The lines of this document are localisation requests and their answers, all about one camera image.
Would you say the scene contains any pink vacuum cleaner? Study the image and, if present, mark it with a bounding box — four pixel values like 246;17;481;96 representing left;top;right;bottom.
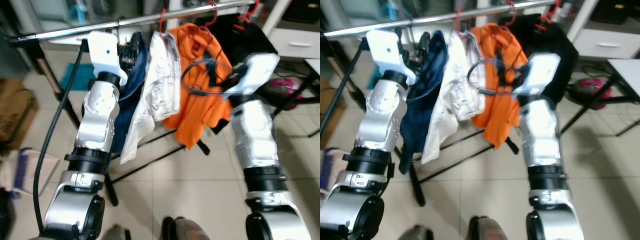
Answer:
265;77;301;98
570;77;613;108

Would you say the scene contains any black garment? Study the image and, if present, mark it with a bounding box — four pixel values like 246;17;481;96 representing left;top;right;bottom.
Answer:
510;12;580;106
210;12;278;136

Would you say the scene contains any grey robot leg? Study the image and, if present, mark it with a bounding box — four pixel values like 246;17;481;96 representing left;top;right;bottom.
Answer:
102;225;131;240
467;216;511;240
162;216;211;240
400;225;436;240

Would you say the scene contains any white drawer cabinet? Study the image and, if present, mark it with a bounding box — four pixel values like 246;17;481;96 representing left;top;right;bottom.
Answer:
572;27;640;60
267;27;321;60

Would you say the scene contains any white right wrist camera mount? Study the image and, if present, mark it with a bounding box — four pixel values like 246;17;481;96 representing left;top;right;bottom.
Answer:
512;52;562;98
222;52;281;98

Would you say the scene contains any off-white pocketed garment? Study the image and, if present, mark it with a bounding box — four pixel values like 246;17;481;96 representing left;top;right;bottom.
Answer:
120;31;182;165
421;30;488;165

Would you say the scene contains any black clothes rack silver rail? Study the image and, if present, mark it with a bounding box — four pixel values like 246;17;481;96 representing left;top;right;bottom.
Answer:
4;0;261;207
322;0;558;207

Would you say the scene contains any grey left robot leg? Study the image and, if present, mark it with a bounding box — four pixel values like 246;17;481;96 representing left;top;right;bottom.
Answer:
102;225;131;240
400;225;436;240

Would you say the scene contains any orange shirt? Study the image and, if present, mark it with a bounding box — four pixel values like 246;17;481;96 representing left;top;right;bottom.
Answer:
470;22;528;150
162;22;235;150

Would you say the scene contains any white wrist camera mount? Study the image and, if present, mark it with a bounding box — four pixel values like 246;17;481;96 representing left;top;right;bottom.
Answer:
222;52;281;98
366;30;417;86
87;31;128;87
512;52;562;98

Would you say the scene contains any navy blue garment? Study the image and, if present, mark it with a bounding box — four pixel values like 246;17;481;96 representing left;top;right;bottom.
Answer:
111;32;148;153
400;31;448;175

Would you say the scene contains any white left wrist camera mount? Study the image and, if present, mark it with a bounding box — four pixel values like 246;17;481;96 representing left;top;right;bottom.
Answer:
87;31;128;87
366;30;417;86

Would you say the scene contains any grey right robot leg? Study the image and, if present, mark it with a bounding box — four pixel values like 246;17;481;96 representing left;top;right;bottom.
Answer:
467;216;511;240
162;216;211;240

